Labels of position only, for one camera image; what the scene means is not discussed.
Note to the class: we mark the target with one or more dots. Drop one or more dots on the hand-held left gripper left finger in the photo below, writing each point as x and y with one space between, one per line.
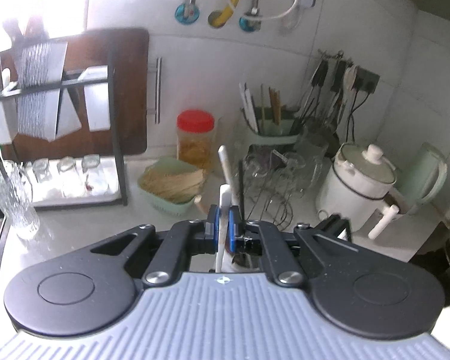
216 225

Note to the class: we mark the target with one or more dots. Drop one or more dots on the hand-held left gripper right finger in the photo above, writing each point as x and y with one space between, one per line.
233 225

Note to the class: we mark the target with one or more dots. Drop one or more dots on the white ceramic spoon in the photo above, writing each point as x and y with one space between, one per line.
221 258

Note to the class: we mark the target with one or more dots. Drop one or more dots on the black chopstick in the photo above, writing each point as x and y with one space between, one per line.
241 187

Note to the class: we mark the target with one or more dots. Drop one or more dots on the white spoon with black edge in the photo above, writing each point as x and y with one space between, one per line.
226 168

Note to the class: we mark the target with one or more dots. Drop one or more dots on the white electric cooker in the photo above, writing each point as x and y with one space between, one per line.
345 195

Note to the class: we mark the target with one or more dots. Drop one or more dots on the green bowl with food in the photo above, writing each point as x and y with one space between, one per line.
161 207

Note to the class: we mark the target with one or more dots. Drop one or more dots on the dried bean curd sticks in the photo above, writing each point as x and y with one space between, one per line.
172 185

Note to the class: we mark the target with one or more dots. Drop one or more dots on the crystal stem glass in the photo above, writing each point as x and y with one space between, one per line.
294 165

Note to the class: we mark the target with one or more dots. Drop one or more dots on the textured glass pitcher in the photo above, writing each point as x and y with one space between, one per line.
315 150

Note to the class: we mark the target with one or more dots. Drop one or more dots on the red-lid plastic jar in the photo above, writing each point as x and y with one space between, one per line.
195 146

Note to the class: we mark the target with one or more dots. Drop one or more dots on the green electric kettle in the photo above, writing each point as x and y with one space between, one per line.
412 180

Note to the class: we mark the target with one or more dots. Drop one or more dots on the green chopstick holder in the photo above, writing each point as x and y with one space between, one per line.
273 139

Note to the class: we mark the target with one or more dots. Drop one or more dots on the white chopstick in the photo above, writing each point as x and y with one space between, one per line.
249 108

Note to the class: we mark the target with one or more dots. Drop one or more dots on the brown wooden chopstick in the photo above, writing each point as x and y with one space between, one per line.
274 107

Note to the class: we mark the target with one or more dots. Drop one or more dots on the small clear glass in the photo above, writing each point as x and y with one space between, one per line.
42 170
90 167
66 174

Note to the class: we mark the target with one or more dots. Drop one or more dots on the white drip tray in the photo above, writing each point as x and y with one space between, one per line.
78 199

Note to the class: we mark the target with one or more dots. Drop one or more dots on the hanging white spoon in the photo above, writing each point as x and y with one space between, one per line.
350 78

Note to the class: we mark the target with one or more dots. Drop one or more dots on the hanging black kitchen utensil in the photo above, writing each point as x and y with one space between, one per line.
339 77
320 75

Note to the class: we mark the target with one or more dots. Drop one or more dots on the brown wooden cutting board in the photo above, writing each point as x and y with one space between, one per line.
127 82

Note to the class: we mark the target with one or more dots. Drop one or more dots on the white dish cloth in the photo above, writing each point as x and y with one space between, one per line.
97 101

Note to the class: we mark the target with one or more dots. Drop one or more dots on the textured glass mug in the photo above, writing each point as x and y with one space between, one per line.
15 202

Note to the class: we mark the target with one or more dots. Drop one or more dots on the grey textured dish cloth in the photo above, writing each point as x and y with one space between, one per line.
41 90

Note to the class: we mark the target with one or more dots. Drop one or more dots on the black dish rack frame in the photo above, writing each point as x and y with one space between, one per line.
116 120

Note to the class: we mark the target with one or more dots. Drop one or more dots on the dark wall outlet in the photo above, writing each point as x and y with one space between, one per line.
367 80

